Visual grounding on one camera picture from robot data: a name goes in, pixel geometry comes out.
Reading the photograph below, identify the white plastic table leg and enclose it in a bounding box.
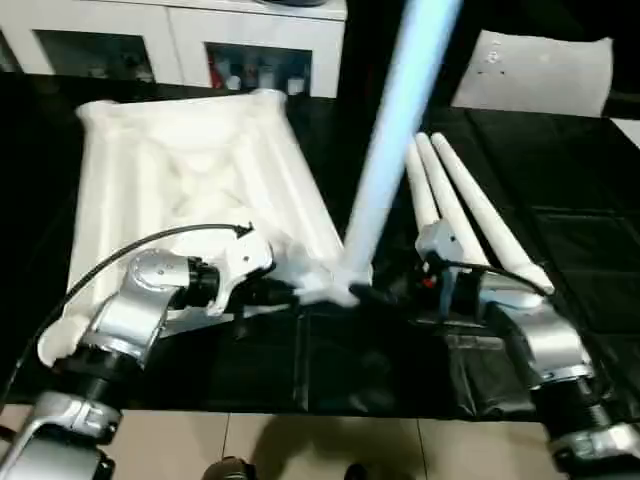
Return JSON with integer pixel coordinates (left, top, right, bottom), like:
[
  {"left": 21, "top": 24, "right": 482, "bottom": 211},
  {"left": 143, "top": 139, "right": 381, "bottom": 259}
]
[
  {"left": 431, "top": 135, "right": 555, "bottom": 297},
  {"left": 328, "top": 0, "right": 463, "bottom": 304},
  {"left": 414, "top": 133, "right": 492, "bottom": 272},
  {"left": 404, "top": 140, "right": 442, "bottom": 233}
]

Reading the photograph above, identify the black work mat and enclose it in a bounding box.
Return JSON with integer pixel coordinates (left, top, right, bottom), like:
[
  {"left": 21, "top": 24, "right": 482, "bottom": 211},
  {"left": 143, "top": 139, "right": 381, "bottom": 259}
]
[{"left": 0, "top": 70, "right": 640, "bottom": 421}]

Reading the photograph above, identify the white flat panel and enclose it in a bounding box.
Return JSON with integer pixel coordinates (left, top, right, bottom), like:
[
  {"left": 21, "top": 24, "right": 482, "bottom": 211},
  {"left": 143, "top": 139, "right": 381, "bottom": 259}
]
[{"left": 449, "top": 30, "right": 614, "bottom": 120}]

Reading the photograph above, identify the white sheet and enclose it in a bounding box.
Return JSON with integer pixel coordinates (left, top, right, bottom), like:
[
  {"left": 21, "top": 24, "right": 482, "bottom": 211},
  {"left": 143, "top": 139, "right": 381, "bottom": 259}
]
[{"left": 612, "top": 116, "right": 640, "bottom": 146}]

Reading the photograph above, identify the white glass-door cabinet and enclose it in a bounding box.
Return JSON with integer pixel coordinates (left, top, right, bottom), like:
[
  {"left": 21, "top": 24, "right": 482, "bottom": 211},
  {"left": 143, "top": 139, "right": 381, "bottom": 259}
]
[{"left": 0, "top": 0, "right": 349, "bottom": 100}]

